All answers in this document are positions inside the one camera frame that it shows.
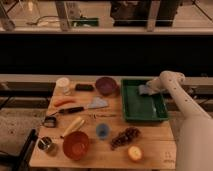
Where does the blue sponge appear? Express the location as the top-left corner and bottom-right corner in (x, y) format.
(138, 85), (150, 95)

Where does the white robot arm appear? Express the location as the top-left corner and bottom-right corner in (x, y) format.
(146, 71), (213, 171)

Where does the green plastic tray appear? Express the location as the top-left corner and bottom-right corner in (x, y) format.
(121, 79), (168, 122)

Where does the purple bowl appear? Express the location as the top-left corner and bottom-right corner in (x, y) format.
(95, 77), (117, 96)

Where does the purple grape bunch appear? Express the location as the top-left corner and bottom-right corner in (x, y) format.
(110, 127), (141, 150)

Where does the blue cup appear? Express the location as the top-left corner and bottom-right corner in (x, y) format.
(96, 123), (110, 140)

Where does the orange apple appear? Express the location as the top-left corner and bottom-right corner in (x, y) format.
(128, 146), (143, 162)

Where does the black rectangular block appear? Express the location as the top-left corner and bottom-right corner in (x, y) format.
(75, 84), (94, 91)

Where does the wooden board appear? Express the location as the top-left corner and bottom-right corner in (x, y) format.
(29, 80), (178, 170)

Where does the clear jar white lid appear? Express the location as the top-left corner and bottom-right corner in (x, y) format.
(56, 77), (70, 95)

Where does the orange bowl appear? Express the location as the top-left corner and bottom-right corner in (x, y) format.
(63, 131), (90, 161)

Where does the orange carrot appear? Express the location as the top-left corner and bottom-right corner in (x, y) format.
(53, 99), (76, 107)

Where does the metal cup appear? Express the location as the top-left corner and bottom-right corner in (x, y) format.
(38, 136), (54, 152)

